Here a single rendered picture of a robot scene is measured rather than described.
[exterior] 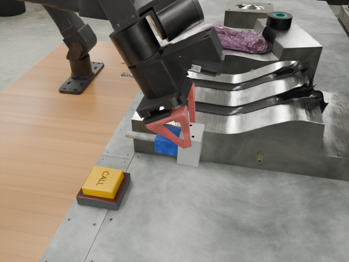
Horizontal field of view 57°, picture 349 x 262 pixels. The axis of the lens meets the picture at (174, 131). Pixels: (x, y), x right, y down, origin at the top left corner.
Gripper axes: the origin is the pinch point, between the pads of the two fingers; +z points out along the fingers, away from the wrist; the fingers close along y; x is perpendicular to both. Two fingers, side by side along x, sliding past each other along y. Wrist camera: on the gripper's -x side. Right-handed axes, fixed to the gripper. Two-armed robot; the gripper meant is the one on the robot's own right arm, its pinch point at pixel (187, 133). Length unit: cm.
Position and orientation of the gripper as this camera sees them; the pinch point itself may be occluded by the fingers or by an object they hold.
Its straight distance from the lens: 52.9
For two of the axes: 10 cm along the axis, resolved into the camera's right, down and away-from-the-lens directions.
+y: 2.0, -5.8, 7.9
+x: -8.7, 2.7, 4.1
